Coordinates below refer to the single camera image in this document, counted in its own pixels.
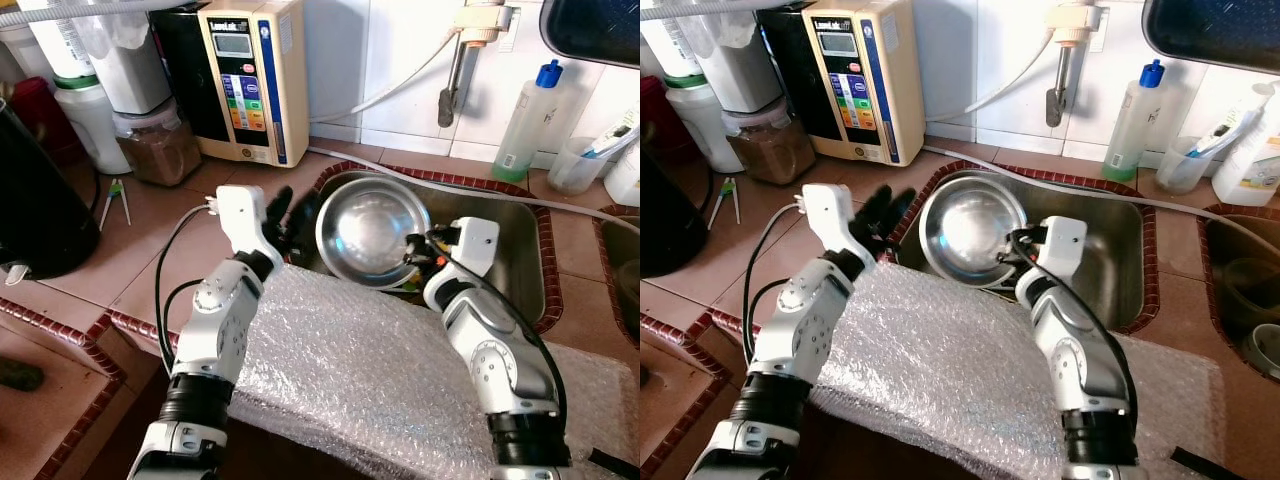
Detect beige wall faucet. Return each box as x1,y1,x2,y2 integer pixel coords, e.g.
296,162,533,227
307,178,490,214
1042,0,1106,129
437,0,516,129

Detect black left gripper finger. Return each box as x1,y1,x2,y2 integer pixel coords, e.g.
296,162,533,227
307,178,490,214
886,188,918,243
290,190,323,246
265,186,293,233
860,186,891,233

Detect black pan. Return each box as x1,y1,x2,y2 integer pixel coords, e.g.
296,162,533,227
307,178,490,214
1142,0,1280,76
540,0,641,69

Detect clear plastic cup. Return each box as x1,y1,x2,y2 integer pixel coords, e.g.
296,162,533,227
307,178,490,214
548,137,613,196
1153,135,1219,195

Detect round steel bowl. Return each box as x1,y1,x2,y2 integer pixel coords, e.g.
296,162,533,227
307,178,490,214
918,177,1029,292
315,177,433,292

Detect white flexible hose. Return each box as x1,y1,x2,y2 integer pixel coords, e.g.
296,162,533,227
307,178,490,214
922,145,1280,256
308,147,641,239

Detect white faucet hose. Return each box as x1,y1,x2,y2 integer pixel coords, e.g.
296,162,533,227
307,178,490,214
948,30,1053,123
338,30,463,123

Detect white green plastic tongs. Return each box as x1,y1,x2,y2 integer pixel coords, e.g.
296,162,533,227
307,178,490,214
100,178,131,231
707,177,741,226

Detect blue white toothbrush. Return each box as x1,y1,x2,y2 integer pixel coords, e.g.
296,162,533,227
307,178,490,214
580,118,641,161
1185,108,1256,161

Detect clear bubble wrap sheet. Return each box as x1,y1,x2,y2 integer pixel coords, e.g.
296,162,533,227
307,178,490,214
222,265,641,480
808,262,1229,480

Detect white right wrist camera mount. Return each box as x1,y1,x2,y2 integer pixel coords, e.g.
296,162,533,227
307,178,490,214
450,217,501,280
1035,215,1089,280

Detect plain white bottle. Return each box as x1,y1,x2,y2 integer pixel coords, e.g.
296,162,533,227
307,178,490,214
640,12,703,81
20,0,93,81

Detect black kettle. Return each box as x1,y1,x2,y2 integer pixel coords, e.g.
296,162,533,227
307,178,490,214
640,140,716,279
0,100,101,279

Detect dark red container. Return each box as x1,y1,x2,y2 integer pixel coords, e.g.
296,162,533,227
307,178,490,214
10,78,76,166
640,78,669,151

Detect white detergent bottle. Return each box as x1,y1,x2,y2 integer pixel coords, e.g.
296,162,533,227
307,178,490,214
602,132,641,208
1210,82,1280,207

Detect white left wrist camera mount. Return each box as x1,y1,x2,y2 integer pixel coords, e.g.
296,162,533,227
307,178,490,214
213,185,273,263
800,183,858,263

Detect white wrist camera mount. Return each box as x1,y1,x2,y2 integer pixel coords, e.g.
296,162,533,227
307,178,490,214
213,185,273,263
1035,215,1089,280
450,217,501,280
800,183,858,263

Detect clear plastic jug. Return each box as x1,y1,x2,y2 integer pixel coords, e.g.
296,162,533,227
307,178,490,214
690,12,779,113
72,12,171,116

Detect black plastic clip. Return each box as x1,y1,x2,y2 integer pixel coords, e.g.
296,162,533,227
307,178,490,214
588,447,641,480
1170,446,1248,480

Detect clear bottle blue cap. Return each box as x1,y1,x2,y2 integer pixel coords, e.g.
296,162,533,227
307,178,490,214
492,60,563,184
1100,60,1169,184

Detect jar of brown powder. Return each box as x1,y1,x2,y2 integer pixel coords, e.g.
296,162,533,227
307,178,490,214
725,100,816,186
112,100,201,186

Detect beige water ionizer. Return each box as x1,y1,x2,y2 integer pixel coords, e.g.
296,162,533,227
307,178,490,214
198,0,309,168
808,0,926,167

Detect white jar green lid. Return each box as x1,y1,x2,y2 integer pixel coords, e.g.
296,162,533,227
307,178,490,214
52,75,131,176
662,75,743,173

